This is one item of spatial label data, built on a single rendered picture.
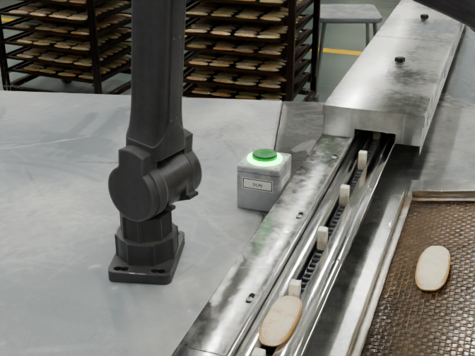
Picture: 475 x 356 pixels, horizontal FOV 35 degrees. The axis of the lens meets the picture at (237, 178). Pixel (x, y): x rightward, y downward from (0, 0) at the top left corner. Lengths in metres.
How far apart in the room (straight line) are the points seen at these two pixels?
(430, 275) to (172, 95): 0.37
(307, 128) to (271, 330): 0.71
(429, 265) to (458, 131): 0.67
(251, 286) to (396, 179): 0.47
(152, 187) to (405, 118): 0.55
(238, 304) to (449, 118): 0.84
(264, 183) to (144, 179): 0.28
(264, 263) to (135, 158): 0.21
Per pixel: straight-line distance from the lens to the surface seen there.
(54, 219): 1.19
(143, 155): 0.92
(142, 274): 1.00
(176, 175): 0.96
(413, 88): 1.46
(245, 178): 1.16
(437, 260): 0.91
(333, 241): 1.05
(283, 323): 0.87
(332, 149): 1.31
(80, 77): 3.81
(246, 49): 3.35
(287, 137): 1.46
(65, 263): 1.08
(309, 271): 1.01
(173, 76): 0.90
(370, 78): 1.50
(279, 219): 1.07
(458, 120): 1.60
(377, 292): 0.88
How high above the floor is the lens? 1.38
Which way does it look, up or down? 26 degrees down
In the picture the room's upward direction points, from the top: straight up
